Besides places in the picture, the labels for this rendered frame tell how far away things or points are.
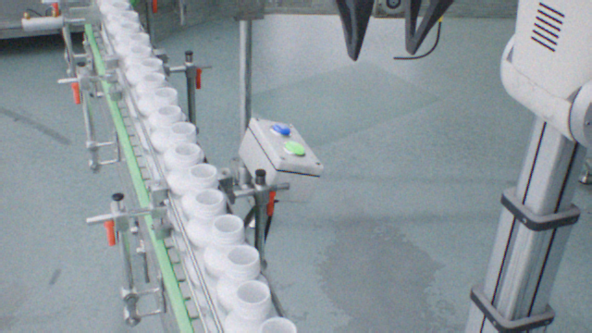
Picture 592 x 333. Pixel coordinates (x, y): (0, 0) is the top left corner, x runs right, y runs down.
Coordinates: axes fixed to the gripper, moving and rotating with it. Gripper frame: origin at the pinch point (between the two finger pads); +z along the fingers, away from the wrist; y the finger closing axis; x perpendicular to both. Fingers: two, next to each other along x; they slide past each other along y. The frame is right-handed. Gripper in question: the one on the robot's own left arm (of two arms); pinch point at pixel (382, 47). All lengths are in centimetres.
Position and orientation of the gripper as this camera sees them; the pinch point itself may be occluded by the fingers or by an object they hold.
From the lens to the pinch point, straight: 68.7
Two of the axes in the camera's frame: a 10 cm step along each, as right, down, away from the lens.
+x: -3.4, -5.2, 7.8
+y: 9.4, -1.4, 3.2
